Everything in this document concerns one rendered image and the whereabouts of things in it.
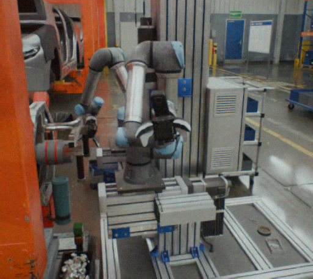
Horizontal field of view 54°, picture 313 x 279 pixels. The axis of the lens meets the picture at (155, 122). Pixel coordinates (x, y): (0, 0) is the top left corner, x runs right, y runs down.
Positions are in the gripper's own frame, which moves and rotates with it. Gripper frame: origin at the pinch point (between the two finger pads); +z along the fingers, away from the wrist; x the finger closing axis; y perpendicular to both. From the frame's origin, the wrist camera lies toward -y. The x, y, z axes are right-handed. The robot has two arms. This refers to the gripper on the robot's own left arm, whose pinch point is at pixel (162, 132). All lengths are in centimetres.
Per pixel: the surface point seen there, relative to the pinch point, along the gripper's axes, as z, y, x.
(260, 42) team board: -1020, 48, -297
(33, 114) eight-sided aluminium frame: -65, 4, 67
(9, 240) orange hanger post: -15, 40, 63
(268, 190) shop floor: -198, 136, -82
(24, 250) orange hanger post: -14, 45, 59
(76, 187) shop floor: -195, 110, 108
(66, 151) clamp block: -61, 24, 53
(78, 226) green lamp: -38, 52, 46
